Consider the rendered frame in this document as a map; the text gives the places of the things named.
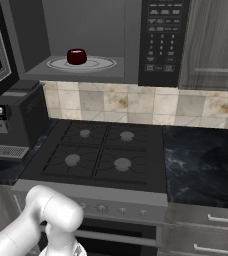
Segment black oven door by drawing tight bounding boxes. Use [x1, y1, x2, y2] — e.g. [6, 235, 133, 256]
[39, 217, 164, 256]

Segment grey wooden cupboard door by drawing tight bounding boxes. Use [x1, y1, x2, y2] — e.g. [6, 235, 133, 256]
[178, 0, 228, 92]

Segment grey drawer front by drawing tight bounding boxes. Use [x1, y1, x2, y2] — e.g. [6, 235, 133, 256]
[163, 202, 228, 232]
[158, 225, 228, 256]

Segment silver oven door handle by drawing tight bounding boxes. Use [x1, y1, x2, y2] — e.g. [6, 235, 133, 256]
[39, 225, 159, 248]

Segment silver oven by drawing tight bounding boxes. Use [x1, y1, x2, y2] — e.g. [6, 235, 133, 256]
[11, 178, 170, 256]

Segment black gas hob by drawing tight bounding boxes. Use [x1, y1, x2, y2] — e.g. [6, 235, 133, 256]
[19, 118, 169, 195]

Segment black coffee machine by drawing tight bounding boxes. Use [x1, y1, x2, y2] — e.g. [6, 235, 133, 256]
[0, 79, 51, 163]

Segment white drawer handle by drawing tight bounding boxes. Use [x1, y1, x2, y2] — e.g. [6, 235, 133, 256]
[207, 213, 228, 225]
[193, 243, 228, 255]

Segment black microwave oven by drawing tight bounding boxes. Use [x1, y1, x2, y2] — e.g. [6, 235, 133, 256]
[0, 0, 192, 88]

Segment white glass turntable plate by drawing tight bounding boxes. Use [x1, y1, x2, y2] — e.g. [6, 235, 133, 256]
[46, 55, 117, 72]

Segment dark red round cup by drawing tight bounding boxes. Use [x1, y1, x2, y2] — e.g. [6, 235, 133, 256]
[66, 48, 88, 67]

